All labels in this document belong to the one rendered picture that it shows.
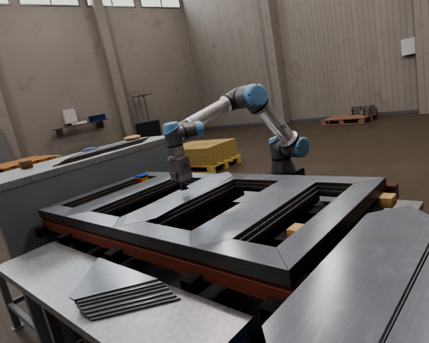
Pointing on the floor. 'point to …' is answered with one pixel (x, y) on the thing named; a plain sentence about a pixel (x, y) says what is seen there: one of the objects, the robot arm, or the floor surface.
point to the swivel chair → (148, 128)
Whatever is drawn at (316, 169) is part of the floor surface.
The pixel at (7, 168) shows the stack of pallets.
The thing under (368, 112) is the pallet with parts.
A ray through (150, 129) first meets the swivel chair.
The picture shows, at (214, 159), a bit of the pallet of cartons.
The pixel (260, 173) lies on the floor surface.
